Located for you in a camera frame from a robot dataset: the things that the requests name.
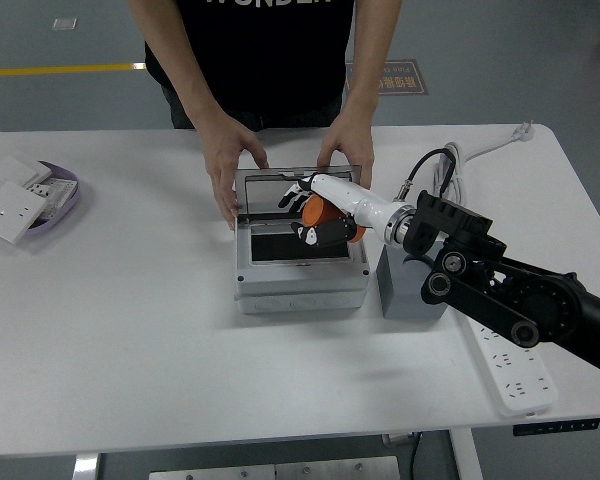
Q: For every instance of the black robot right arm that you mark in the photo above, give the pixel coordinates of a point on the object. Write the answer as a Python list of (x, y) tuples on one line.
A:
[(530, 300)]

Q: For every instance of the orange cylinder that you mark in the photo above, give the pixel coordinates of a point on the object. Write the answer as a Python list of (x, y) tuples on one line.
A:
[(317, 212)]

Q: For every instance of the person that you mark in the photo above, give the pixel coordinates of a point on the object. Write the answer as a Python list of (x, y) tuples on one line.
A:
[(260, 60)]

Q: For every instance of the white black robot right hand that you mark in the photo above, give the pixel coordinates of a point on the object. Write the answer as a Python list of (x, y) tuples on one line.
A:
[(350, 197)]

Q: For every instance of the small metal floor plate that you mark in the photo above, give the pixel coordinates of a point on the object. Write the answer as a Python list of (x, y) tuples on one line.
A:
[(64, 23)]

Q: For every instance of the white wall socket plate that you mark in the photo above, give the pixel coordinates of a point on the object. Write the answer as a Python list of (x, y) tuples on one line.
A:
[(10, 212)]

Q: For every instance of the person's left hand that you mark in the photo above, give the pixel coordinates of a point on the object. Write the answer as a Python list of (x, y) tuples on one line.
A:
[(347, 145)]

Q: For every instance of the white blank switch plate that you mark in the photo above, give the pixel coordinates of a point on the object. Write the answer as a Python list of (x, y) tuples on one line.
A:
[(17, 170)]

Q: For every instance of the dark floor sign with lettering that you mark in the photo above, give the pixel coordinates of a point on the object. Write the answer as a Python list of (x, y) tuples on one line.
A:
[(410, 80)]

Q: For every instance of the black table control panel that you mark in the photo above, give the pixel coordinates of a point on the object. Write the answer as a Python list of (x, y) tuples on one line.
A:
[(555, 427)]

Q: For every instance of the purple tray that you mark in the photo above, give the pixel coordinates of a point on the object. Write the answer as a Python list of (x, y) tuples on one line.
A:
[(55, 221)]

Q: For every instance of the white power strip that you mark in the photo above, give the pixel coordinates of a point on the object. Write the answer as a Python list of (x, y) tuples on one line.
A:
[(525, 385)]

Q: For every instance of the person's right forearm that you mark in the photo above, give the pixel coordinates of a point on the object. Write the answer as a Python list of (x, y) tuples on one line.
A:
[(180, 65)]

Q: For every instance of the metal base plate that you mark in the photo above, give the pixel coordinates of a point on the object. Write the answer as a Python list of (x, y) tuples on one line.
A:
[(280, 471)]

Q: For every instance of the grey cube with round hole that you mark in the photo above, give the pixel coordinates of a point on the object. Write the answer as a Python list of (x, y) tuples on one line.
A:
[(405, 300)]

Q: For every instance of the person's left forearm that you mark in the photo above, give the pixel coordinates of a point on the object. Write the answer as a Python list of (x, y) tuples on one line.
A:
[(370, 65)]

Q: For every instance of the person's right hand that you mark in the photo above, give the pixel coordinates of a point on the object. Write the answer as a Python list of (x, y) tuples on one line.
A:
[(225, 155)]

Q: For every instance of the grey electrical box with lid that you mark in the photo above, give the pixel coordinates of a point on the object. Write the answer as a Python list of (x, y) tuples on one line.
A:
[(300, 287)]

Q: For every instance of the yellow floor tape line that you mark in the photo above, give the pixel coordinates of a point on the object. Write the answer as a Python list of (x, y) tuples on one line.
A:
[(55, 69)]

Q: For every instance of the white table leg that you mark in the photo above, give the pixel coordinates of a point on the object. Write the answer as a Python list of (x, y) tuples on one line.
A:
[(86, 467), (467, 457)]

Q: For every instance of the white multi-hole socket panel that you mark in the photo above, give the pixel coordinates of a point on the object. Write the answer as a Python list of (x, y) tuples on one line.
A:
[(55, 192)]

